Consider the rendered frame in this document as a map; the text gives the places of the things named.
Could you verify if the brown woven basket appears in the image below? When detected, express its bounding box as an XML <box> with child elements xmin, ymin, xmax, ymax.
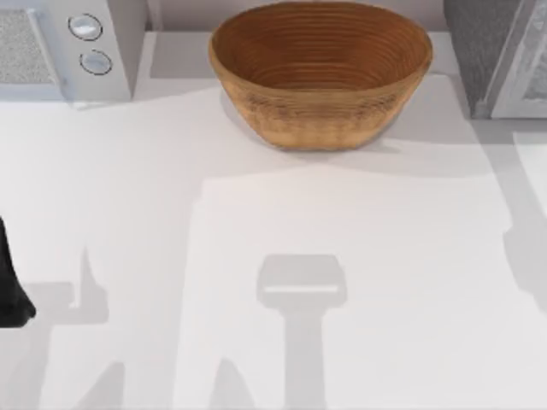
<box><xmin>208</xmin><ymin>2</ymin><xmax>434</xmax><ymax>152</ymax></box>

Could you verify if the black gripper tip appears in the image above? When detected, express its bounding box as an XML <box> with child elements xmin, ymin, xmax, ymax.
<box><xmin>0</xmin><ymin>217</ymin><xmax>37</xmax><ymax>329</ymax></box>

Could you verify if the pale microwave oven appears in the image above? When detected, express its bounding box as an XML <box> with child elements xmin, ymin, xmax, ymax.
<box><xmin>0</xmin><ymin>0</ymin><xmax>149</xmax><ymax>103</ymax></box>

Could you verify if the grey cabinet door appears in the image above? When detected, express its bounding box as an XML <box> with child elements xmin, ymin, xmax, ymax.
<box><xmin>486</xmin><ymin>0</ymin><xmax>547</xmax><ymax>120</ymax></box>

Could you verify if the round microwave knob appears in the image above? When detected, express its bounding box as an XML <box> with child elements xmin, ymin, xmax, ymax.
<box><xmin>67</xmin><ymin>12</ymin><xmax>104</xmax><ymax>40</ymax></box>
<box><xmin>79</xmin><ymin>47</ymin><xmax>114</xmax><ymax>77</ymax></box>

